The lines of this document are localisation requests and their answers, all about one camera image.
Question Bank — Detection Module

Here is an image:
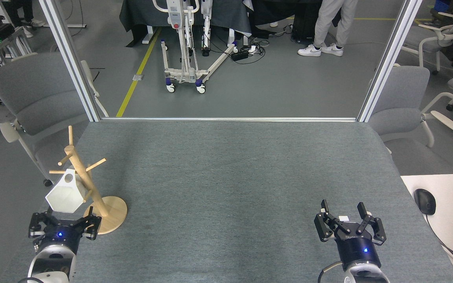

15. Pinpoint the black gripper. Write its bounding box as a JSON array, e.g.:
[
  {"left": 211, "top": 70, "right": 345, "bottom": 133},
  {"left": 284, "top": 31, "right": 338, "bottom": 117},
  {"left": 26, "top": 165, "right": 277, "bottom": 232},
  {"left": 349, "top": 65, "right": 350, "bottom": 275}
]
[
  {"left": 28, "top": 205, "right": 102, "bottom": 252},
  {"left": 314, "top": 200, "right": 387, "bottom": 272}
]

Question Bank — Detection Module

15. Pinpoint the white hexagonal cup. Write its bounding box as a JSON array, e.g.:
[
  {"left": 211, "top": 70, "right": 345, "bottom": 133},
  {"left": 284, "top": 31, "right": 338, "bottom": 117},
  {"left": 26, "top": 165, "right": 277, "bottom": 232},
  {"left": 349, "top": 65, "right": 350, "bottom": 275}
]
[{"left": 45, "top": 169, "right": 87, "bottom": 214}]

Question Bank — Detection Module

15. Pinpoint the wooden cup rack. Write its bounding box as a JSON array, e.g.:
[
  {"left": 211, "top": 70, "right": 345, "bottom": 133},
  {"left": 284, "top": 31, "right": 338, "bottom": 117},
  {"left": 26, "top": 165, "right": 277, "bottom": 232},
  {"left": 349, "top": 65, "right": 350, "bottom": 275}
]
[{"left": 49, "top": 126, "right": 128, "bottom": 235}]

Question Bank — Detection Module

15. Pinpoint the black computer mouse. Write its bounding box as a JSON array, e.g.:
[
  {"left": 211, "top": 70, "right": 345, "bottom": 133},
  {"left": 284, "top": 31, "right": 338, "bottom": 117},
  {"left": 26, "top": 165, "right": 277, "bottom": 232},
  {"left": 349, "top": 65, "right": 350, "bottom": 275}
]
[{"left": 414, "top": 189, "right": 436, "bottom": 216}]

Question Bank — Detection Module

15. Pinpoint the grey upholstered chair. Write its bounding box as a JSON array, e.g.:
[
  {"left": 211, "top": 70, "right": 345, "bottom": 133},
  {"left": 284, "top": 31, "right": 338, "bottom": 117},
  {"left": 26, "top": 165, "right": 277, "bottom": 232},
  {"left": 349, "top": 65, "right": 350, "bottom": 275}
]
[
  {"left": 0, "top": 52, "right": 109, "bottom": 187},
  {"left": 368, "top": 63, "right": 453, "bottom": 154}
]

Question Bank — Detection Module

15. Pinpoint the white stand on wheels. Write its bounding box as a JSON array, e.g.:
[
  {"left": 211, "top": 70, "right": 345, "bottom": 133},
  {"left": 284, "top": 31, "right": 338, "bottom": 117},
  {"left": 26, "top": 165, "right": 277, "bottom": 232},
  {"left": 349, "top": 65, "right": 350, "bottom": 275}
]
[{"left": 152, "top": 0, "right": 238, "bottom": 94}]

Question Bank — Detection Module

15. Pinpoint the equipment cart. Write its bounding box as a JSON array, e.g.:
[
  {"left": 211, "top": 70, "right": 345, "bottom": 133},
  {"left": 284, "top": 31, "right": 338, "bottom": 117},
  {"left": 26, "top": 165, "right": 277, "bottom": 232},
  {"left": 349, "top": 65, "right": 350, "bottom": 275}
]
[{"left": 0, "top": 18, "right": 33, "bottom": 67}]

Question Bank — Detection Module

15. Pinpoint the person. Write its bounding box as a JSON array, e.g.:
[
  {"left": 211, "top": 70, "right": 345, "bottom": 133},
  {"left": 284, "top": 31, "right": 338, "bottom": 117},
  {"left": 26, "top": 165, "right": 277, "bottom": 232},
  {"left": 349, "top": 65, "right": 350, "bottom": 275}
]
[
  {"left": 297, "top": 0, "right": 359, "bottom": 57},
  {"left": 4, "top": 0, "right": 44, "bottom": 39}
]

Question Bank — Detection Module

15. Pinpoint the white office chair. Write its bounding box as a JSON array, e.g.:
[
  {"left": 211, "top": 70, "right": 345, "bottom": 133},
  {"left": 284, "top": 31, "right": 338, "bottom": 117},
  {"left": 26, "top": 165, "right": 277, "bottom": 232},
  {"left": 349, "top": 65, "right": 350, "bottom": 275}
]
[{"left": 401, "top": 3, "right": 453, "bottom": 75}]

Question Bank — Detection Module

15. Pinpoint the table with dark cloth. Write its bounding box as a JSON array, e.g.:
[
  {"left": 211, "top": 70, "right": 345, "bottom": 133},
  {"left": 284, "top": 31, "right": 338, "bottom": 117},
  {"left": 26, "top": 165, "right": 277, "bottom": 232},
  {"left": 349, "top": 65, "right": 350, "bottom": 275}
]
[{"left": 120, "top": 0, "right": 251, "bottom": 48}]

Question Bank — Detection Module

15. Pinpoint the black mouse cable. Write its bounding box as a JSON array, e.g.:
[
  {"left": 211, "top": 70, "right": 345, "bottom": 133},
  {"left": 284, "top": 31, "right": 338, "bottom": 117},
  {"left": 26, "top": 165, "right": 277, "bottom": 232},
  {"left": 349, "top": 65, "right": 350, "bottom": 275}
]
[{"left": 425, "top": 214, "right": 453, "bottom": 276}]

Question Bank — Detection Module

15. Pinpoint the silver frame rail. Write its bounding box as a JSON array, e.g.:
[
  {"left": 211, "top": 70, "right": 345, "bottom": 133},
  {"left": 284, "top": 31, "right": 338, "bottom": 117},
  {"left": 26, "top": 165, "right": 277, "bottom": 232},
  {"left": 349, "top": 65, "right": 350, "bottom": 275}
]
[{"left": 101, "top": 117, "right": 359, "bottom": 122}]

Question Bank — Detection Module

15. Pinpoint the silver frame post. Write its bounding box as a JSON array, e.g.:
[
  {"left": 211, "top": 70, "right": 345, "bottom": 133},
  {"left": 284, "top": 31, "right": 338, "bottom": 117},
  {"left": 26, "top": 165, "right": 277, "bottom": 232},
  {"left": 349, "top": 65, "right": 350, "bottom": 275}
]
[
  {"left": 357, "top": 0, "right": 424, "bottom": 122},
  {"left": 39, "top": 0, "right": 102, "bottom": 122}
]

